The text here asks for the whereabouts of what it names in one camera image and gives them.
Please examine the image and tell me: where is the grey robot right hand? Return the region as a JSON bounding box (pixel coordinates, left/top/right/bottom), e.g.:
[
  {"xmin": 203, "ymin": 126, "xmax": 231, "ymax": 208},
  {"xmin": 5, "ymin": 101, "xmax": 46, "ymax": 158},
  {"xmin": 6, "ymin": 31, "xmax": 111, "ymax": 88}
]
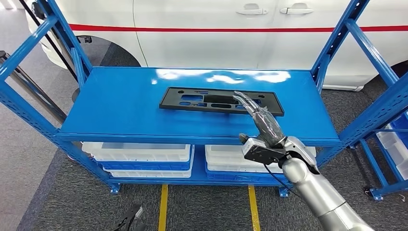
[{"xmin": 233, "ymin": 90, "xmax": 287, "ymax": 148}]

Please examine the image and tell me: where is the black plastic panel part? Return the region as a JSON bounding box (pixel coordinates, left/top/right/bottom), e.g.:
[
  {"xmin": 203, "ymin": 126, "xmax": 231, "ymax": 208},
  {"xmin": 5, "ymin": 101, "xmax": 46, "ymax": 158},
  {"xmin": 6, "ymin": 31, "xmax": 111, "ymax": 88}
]
[{"xmin": 159, "ymin": 87, "xmax": 285, "ymax": 117}]

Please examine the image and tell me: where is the blue metal shelf rack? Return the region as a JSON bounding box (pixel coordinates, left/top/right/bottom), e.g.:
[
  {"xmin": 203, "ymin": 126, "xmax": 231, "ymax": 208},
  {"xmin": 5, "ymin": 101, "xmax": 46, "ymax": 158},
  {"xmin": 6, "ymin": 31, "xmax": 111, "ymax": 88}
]
[
  {"xmin": 0, "ymin": 0, "xmax": 408, "ymax": 196},
  {"xmin": 349, "ymin": 108, "xmax": 408, "ymax": 202}
]

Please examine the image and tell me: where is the white car with red stripe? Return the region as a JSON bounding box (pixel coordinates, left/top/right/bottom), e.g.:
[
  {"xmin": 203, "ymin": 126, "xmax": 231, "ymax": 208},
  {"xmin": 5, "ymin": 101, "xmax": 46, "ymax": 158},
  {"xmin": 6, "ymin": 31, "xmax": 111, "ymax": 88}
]
[{"xmin": 25, "ymin": 0, "xmax": 408, "ymax": 92}]

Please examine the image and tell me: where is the black barrier belt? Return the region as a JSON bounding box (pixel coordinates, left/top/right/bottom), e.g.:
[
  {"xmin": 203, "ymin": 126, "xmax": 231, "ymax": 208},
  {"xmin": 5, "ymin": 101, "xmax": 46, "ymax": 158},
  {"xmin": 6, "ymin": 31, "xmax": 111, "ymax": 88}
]
[{"xmin": 18, "ymin": 0, "xmax": 79, "ymax": 82}]

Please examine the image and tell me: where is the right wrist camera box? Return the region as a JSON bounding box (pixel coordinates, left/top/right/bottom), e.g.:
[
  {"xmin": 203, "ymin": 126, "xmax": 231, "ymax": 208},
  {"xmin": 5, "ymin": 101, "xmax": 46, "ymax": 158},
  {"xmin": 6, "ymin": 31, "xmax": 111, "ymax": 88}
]
[{"xmin": 242, "ymin": 138, "xmax": 287, "ymax": 166}]

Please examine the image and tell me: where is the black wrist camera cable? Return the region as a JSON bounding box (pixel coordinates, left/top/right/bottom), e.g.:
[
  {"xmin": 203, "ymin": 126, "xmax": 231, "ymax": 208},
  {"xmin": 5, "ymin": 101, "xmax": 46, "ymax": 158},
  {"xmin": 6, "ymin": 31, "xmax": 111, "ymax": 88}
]
[{"xmin": 263, "ymin": 163, "xmax": 304, "ymax": 199}]

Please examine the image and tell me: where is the chrome stanchion post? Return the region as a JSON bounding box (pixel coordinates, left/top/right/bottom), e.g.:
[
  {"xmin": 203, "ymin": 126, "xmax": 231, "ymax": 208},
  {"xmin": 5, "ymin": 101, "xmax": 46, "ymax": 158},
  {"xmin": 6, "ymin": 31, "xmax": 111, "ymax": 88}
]
[{"xmin": 0, "ymin": 50, "xmax": 68, "ymax": 126}]

